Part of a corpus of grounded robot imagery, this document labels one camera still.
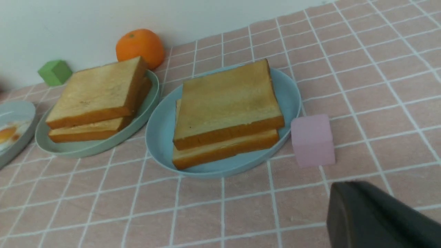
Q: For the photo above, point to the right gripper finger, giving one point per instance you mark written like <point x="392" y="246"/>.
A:
<point x="361" y="215"/>

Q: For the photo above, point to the pink cube block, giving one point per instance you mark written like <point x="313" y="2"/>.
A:
<point x="312" y="141"/>

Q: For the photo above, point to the light blue bread plate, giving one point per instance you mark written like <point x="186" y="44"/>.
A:
<point x="161" y="125"/>

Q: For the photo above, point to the teal green centre plate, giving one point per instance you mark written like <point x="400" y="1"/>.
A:
<point x="89" y="148"/>

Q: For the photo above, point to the orange tangerine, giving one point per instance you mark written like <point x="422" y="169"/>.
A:
<point x="141" y="42"/>

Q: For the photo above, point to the green cube block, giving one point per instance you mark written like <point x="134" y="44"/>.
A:
<point x="55" y="73"/>

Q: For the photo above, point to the grey-blue egg plate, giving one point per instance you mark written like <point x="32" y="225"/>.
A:
<point x="17" y="111"/>

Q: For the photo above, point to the upper right fried egg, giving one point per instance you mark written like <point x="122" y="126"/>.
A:
<point x="11" y="132"/>

